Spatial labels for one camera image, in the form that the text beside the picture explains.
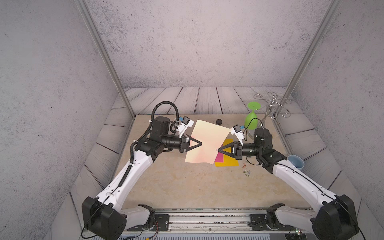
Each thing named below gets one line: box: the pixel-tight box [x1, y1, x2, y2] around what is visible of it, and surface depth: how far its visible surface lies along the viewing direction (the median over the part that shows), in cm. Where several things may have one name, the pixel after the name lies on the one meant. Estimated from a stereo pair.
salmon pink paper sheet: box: [185, 119, 231, 165], surface depth 66 cm
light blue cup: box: [287, 155, 305, 170], surface depth 91 cm
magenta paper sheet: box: [214, 152, 224, 163], surface depth 70 cm
